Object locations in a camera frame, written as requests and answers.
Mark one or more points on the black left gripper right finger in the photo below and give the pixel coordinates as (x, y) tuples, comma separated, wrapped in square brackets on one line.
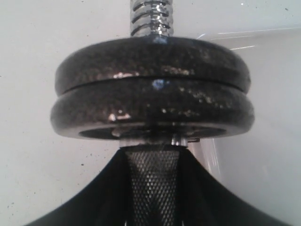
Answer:
[(206, 202)]

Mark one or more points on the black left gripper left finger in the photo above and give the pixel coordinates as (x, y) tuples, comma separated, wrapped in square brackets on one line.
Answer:
[(106, 201)]

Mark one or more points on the chrome dumbbell bar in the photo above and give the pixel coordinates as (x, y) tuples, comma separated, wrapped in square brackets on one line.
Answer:
[(153, 153)]

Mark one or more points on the black weight plate end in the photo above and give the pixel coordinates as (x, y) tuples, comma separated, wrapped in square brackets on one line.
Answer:
[(111, 110)]

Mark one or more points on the black weight plate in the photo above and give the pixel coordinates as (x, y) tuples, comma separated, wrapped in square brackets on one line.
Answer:
[(153, 57)]

